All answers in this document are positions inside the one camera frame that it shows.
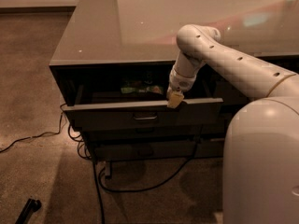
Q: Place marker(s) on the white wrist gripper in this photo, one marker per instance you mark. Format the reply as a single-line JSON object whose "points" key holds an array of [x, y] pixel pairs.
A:
{"points": [[180, 81]]}

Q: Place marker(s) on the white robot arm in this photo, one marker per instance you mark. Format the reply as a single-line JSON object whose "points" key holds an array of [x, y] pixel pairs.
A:
{"points": [[261, 148]]}

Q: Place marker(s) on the dark drawer cabinet glossy top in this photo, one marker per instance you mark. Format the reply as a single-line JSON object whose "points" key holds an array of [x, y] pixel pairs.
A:
{"points": [[109, 44]]}

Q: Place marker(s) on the black tool on floor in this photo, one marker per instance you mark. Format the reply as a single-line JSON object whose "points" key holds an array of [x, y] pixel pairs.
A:
{"points": [[30, 207]]}

